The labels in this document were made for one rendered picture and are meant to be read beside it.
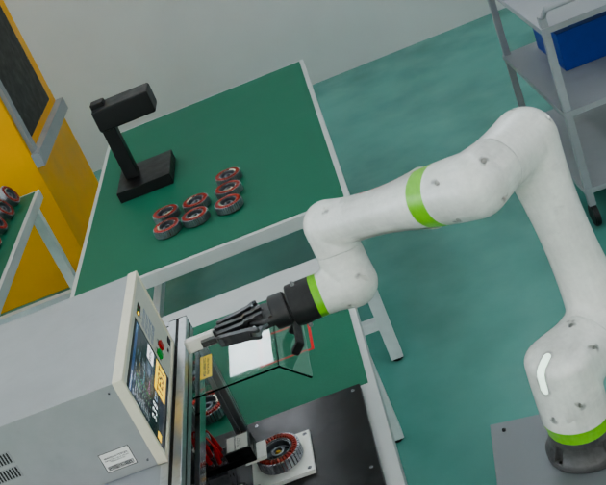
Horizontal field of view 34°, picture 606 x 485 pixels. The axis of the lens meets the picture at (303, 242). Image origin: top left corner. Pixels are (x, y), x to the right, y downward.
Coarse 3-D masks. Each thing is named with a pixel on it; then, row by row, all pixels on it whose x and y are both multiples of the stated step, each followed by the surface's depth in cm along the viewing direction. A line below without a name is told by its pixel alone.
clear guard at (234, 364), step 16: (272, 336) 223; (288, 336) 225; (304, 336) 229; (208, 352) 228; (224, 352) 225; (240, 352) 222; (256, 352) 220; (272, 352) 217; (288, 352) 219; (304, 352) 222; (192, 368) 224; (224, 368) 219; (240, 368) 217; (256, 368) 214; (272, 368) 212; (288, 368) 213; (304, 368) 216; (192, 384) 218; (208, 384) 216; (224, 384) 213
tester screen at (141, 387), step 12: (144, 348) 202; (132, 360) 190; (144, 360) 199; (156, 360) 207; (132, 372) 187; (144, 372) 195; (132, 384) 184; (144, 384) 192; (144, 396) 189; (156, 396) 197; (144, 408) 186; (156, 432) 188
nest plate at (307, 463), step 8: (304, 432) 236; (304, 440) 234; (288, 448) 233; (304, 448) 231; (312, 448) 230; (304, 456) 228; (312, 456) 227; (256, 464) 233; (304, 464) 226; (312, 464) 225; (256, 472) 230; (288, 472) 226; (296, 472) 224; (304, 472) 224; (312, 472) 224; (256, 480) 227; (264, 480) 226; (272, 480) 225; (280, 480) 224; (288, 480) 224
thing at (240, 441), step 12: (228, 444) 228; (240, 444) 226; (252, 444) 228; (264, 444) 230; (228, 456) 225; (240, 456) 225; (252, 456) 225; (264, 456) 226; (216, 468) 226; (228, 468) 226
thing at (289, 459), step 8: (272, 440) 232; (280, 440) 232; (288, 440) 230; (296, 440) 229; (272, 448) 232; (280, 448) 230; (296, 448) 226; (272, 456) 229; (280, 456) 226; (288, 456) 225; (296, 456) 226; (264, 464) 226; (272, 464) 225; (280, 464) 224; (288, 464) 225; (296, 464) 226; (264, 472) 228; (272, 472) 226; (280, 472) 226
